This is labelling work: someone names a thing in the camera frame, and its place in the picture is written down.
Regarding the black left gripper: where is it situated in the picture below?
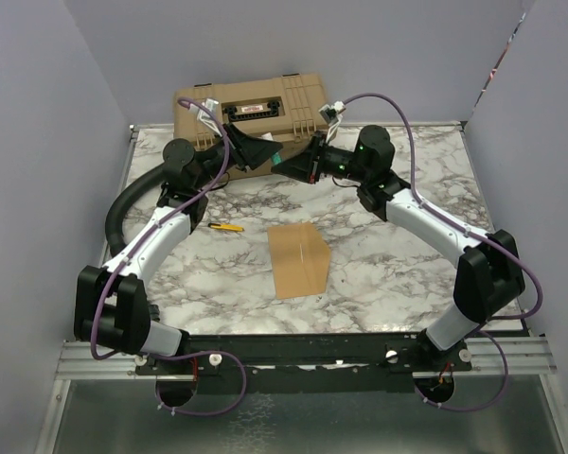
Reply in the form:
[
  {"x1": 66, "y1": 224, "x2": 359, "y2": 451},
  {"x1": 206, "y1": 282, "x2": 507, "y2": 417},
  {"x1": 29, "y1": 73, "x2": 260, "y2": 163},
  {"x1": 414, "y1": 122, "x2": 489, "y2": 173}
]
[{"x1": 193, "y1": 122, "x2": 283, "y2": 190}]

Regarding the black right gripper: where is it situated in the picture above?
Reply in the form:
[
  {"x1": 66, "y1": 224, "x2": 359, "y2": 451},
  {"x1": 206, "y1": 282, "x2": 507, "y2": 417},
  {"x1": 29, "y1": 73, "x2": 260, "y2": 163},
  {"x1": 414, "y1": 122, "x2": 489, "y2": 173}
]
[{"x1": 274, "y1": 131, "x2": 370, "y2": 185}]

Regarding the white green glue stick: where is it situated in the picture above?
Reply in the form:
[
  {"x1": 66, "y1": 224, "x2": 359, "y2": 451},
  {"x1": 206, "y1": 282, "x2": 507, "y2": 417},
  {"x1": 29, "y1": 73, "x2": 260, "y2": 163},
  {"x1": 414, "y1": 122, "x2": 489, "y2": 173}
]
[{"x1": 262, "y1": 132, "x2": 282, "y2": 166}]

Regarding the brown paper envelope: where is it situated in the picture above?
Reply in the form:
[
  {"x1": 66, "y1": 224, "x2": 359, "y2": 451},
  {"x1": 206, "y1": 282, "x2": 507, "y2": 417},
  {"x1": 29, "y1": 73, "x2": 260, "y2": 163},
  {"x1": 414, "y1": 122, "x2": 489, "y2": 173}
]
[{"x1": 267, "y1": 222, "x2": 330, "y2": 300}]

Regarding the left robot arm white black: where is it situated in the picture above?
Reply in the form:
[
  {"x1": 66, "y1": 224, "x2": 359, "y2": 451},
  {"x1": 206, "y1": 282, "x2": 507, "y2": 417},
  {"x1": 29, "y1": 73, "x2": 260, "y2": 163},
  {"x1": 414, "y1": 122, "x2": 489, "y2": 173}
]
[{"x1": 74, "y1": 124, "x2": 282, "y2": 374}]

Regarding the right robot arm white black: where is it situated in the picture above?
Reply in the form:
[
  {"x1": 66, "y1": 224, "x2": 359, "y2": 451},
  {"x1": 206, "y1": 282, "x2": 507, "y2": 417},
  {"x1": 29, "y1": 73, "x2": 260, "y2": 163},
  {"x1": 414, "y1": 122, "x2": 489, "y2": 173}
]
[{"x1": 272, "y1": 125, "x2": 525, "y2": 370}]

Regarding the tan plastic toolbox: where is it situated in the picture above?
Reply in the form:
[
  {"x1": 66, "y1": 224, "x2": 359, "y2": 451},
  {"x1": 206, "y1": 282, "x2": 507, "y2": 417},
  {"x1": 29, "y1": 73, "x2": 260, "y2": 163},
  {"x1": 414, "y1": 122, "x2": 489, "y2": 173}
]
[{"x1": 173, "y1": 73, "x2": 328, "y2": 181}]

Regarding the yellow black utility knife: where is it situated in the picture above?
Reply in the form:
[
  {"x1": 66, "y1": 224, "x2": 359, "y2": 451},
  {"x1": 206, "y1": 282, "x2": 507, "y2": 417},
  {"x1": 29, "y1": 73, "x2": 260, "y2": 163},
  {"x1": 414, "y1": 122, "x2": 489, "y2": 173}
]
[{"x1": 208, "y1": 222, "x2": 244, "y2": 233}]

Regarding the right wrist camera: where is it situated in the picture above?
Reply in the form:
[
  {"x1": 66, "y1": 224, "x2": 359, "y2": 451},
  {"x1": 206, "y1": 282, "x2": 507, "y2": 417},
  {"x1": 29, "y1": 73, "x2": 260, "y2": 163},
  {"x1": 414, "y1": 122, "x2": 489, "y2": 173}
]
[{"x1": 318, "y1": 101, "x2": 346, "y2": 142}]

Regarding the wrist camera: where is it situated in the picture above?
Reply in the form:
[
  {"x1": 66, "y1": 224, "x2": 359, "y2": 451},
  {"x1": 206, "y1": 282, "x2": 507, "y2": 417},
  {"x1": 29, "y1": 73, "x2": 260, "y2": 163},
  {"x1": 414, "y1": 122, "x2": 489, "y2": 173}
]
[
  {"x1": 318, "y1": 101, "x2": 346, "y2": 142},
  {"x1": 195, "y1": 97, "x2": 220, "y2": 128}
]

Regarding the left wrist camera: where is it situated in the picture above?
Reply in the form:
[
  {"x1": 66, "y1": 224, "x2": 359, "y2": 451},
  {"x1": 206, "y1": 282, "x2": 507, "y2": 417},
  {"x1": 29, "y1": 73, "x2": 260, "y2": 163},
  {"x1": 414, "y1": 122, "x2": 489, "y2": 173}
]
[{"x1": 195, "y1": 97, "x2": 220, "y2": 128}]

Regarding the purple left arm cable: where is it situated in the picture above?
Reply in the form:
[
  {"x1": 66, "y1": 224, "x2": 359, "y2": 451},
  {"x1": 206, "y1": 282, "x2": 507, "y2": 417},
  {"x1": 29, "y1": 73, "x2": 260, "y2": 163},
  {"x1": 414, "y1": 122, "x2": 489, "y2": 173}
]
[{"x1": 89, "y1": 96, "x2": 247, "y2": 417}]

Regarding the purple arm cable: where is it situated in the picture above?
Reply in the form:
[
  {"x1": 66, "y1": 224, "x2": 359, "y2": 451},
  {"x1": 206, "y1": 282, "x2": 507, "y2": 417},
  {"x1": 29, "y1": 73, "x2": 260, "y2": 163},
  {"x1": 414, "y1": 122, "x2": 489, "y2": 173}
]
[
  {"x1": 335, "y1": 93, "x2": 545, "y2": 411},
  {"x1": 89, "y1": 96, "x2": 247, "y2": 417}
]

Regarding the black corrugated hose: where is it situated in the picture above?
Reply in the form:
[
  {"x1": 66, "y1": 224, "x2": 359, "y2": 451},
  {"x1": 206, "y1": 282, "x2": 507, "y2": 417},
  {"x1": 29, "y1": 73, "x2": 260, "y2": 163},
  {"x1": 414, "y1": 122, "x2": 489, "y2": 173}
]
[{"x1": 104, "y1": 163, "x2": 171, "y2": 256}]

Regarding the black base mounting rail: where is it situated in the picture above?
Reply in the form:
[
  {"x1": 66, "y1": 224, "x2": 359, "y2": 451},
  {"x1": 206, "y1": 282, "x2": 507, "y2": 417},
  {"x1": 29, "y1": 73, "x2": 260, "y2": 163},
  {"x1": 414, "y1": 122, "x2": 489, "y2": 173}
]
[{"x1": 78, "y1": 330, "x2": 474, "y2": 396}]

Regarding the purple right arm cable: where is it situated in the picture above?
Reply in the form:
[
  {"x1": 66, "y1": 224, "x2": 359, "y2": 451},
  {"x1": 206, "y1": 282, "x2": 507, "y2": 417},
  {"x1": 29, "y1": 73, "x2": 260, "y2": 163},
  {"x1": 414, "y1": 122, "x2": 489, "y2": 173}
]
[{"x1": 335, "y1": 93, "x2": 545, "y2": 411}]

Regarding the aluminium extrusion frame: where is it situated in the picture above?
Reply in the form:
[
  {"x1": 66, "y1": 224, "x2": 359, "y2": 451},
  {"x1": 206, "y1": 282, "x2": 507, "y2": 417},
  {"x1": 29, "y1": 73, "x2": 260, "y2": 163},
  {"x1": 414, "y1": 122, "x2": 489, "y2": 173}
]
[{"x1": 32, "y1": 123, "x2": 558, "y2": 454}]

